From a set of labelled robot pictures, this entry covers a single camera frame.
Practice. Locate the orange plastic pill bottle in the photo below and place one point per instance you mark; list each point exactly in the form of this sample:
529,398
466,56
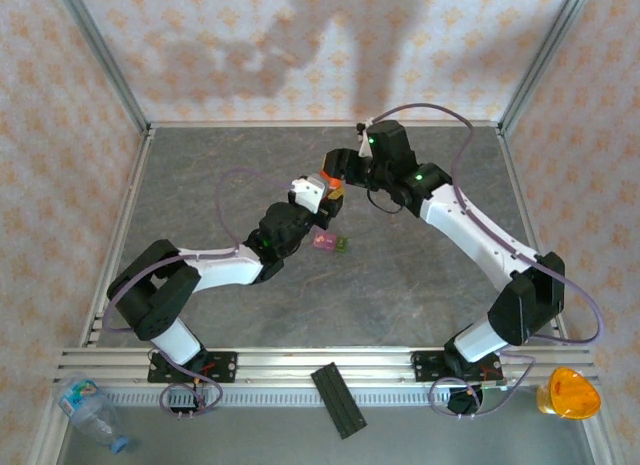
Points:
330,181

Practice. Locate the green pill box marked Sun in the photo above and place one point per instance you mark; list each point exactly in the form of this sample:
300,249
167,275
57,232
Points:
342,245

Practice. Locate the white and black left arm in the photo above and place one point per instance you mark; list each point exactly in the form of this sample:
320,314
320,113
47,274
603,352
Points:
225,270

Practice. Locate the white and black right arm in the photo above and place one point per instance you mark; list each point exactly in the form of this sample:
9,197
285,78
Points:
475,235

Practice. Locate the pink pill box marked Tues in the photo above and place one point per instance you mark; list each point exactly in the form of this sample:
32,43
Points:
328,242

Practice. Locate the black ribbed bar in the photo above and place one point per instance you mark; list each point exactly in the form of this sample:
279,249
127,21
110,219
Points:
339,402

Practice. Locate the black connector block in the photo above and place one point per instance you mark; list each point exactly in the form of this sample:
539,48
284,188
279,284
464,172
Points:
465,402

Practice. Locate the clear plastic water bottle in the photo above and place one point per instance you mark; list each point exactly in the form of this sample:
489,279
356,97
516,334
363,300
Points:
87,410

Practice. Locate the orange translucent plastic cup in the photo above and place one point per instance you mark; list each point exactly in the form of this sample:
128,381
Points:
570,392

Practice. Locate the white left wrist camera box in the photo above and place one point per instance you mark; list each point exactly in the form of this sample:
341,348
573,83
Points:
307,192

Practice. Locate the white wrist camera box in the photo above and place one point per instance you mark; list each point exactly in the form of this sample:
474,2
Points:
307,192
364,145

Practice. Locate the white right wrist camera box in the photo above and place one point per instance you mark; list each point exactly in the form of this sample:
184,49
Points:
364,145

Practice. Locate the aluminium table edge rail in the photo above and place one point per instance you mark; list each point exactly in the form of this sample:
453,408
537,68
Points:
122,225
525,220
250,124

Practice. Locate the aluminium mounting rail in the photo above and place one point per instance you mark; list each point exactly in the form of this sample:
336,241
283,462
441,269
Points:
300,361

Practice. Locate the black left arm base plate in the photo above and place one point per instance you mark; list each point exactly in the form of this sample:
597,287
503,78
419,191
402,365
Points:
222,367

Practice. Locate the aluminium frame post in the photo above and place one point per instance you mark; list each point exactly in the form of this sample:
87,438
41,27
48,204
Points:
107,65
540,60

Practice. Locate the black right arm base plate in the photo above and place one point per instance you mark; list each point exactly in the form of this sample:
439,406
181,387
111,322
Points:
427,367

